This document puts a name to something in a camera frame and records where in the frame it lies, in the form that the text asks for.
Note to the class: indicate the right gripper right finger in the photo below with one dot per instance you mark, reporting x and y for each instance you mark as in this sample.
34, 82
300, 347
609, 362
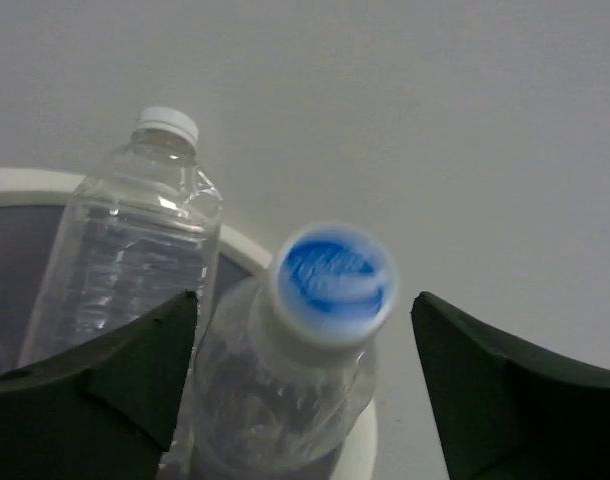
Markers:
506, 408

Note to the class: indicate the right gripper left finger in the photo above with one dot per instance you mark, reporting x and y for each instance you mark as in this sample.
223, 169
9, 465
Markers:
106, 409

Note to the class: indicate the clear bottle blue-white cap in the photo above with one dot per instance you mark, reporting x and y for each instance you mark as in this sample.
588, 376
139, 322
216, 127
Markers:
288, 361

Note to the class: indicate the clear bottle cream label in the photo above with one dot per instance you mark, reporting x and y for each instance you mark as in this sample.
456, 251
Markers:
141, 227

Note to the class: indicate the grey plastic waste bin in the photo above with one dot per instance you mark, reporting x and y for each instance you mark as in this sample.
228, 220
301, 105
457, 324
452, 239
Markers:
31, 207

